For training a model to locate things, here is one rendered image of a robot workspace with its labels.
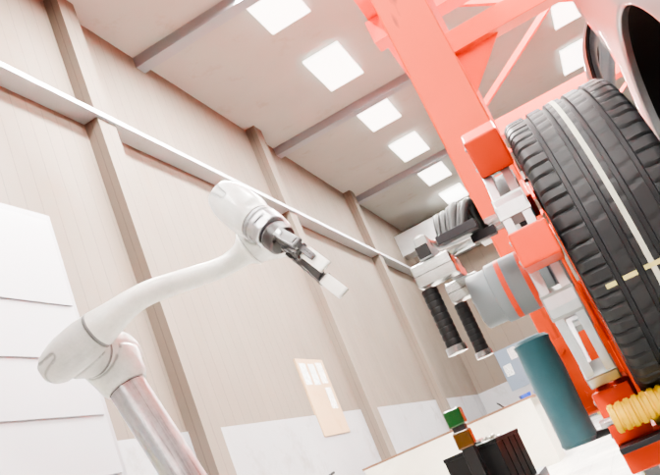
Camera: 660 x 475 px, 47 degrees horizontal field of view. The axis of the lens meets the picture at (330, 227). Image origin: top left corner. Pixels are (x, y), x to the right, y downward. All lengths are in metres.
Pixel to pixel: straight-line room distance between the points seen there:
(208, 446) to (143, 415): 4.96
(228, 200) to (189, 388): 5.33
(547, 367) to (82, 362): 1.11
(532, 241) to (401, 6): 1.35
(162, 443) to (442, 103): 1.29
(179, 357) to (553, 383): 5.58
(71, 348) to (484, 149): 1.09
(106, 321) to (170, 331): 5.28
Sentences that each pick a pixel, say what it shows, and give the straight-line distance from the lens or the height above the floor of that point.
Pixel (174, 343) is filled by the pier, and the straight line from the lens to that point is 7.20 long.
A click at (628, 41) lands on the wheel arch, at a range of 2.09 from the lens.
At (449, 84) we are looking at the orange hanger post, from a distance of 2.47.
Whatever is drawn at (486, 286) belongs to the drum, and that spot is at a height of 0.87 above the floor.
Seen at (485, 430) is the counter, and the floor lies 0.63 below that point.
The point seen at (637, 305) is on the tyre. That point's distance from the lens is 1.49.
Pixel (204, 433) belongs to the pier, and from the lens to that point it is 7.04.
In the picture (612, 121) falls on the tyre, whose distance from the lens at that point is 1.56.
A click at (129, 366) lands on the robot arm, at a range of 2.11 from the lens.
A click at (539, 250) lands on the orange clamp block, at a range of 1.43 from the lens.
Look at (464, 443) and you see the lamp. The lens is 1.80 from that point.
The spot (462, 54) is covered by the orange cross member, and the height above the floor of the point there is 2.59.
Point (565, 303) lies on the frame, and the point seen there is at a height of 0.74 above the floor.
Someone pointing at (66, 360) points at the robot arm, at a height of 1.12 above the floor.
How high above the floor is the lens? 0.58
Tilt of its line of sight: 18 degrees up
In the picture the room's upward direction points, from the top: 23 degrees counter-clockwise
